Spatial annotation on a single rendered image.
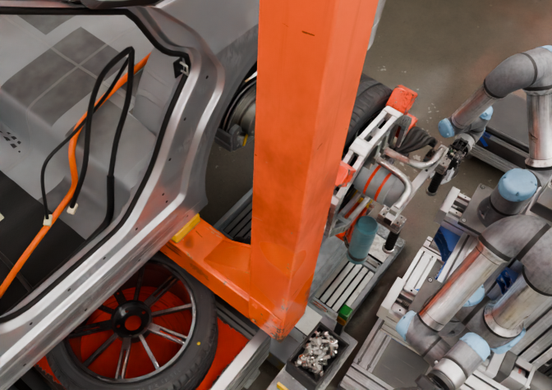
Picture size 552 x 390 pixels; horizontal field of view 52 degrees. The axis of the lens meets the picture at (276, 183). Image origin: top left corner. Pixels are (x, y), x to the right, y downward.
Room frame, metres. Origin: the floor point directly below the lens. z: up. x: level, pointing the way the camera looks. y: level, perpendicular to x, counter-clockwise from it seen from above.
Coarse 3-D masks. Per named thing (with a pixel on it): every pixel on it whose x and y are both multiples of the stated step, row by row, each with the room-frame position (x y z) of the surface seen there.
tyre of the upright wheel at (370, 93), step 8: (360, 80) 1.55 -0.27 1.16; (368, 80) 1.56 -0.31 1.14; (376, 80) 1.61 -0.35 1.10; (360, 88) 1.49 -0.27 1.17; (368, 88) 1.51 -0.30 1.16; (376, 88) 1.52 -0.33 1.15; (384, 88) 1.54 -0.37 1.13; (360, 96) 1.45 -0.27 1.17; (368, 96) 1.45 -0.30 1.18; (376, 96) 1.46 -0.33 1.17; (384, 96) 1.50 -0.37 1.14; (360, 104) 1.40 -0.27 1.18; (368, 104) 1.41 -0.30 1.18; (376, 104) 1.45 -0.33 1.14; (384, 104) 1.52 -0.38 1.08; (352, 112) 1.37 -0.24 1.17; (360, 112) 1.37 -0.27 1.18; (368, 112) 1.40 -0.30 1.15; (352, 120) 1.34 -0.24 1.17; (360, 120) 1.35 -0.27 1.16; (352, 128) 1.32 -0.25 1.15; (352, 192) 1.45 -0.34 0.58; (344, 200) 1.40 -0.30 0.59; (328, 216) 1.29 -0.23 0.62
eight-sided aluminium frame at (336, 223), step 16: (384, 112) 1.43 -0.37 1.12; (400, 112) 1.44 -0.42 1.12; (368, 128) 1.35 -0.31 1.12; (384, 128) 1.36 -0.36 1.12; (352, 144) 1.28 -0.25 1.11; (368, 144) 1.28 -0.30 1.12; (400, 144) 1.54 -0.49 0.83; (336, 192) 1.17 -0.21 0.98; (336, 208) 1.12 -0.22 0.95; (336, 224) 1.21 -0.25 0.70
